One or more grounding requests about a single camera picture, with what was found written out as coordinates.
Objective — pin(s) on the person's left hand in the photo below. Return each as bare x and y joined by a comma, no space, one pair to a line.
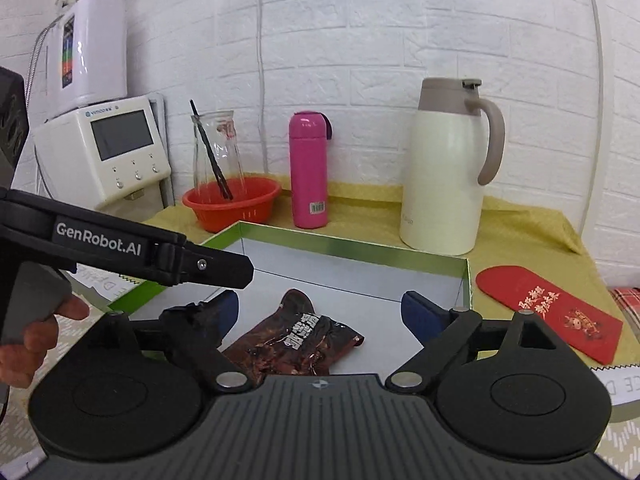
19,362

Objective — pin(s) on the red envelope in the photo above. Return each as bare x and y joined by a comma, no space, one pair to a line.
582,326

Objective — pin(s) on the dark brown snack pouch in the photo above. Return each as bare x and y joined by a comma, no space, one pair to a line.
294,340

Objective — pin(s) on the cream thermos jug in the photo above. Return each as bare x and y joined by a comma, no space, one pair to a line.
455,150

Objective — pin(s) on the black stirring stick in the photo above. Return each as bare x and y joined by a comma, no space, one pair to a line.
219,175

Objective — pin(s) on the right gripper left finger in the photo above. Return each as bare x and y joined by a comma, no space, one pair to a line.
195,333

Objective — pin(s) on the green cardboard box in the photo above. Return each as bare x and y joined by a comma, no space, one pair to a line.
284,260

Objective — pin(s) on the red plastic basket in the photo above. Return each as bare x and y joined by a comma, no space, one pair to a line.
252,202

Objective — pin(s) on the white water purifier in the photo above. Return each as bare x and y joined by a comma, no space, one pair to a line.
86,56

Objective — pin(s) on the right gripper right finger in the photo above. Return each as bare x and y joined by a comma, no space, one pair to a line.
445,336

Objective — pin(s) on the white screen appliance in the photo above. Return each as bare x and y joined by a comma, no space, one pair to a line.
108,157

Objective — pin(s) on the mustard yellow tablecloth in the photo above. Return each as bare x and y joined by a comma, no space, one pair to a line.
539,239

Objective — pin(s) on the pink thermos bottle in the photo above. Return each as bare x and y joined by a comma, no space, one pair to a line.
308,137

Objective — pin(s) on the glass carafe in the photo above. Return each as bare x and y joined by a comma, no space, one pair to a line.
220,129

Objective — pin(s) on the beige chevron table mat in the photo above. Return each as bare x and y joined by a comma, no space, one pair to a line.
30,424

